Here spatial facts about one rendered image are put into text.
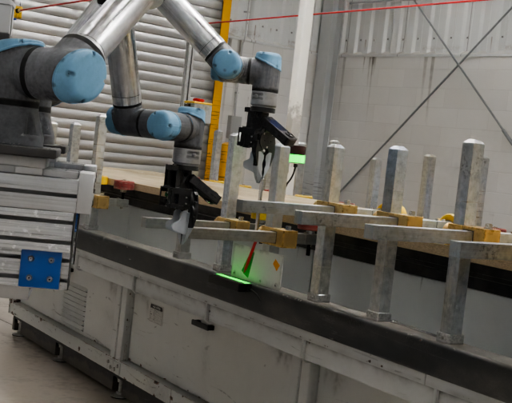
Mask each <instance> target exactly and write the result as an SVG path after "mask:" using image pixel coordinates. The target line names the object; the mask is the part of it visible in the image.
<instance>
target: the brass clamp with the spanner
mask: <svg viewBox="0 0 512 403"><path fill-rule="evenodd" d="M259 229H260V230H264V231H273V232H276V240H275V243H272V242H261V243H264V244H267V245H273V246H277V247H280V248H287V249H296V246H297V239H298V231H295V230H292V231H290V230H285V229H284V228H275V227H269V226H265V225H262V226H260V227H259Z"/></svg>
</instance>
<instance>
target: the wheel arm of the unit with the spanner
mask: <svg viewBox="0 0 512 403"><path fill-rule="evenodd" d="M188 238H191V239H207V240H223V241H256V242H272V243H275V240H276V232H273V231H264V230H249V229H222V228H208V227H194V228H193V229H192V231H191V233H190V235H189V237H188ZM316 239H317V234H308V233H307V232H304V233H298V239H297V244H304V245H310V247H312V245H316Z"/></svg>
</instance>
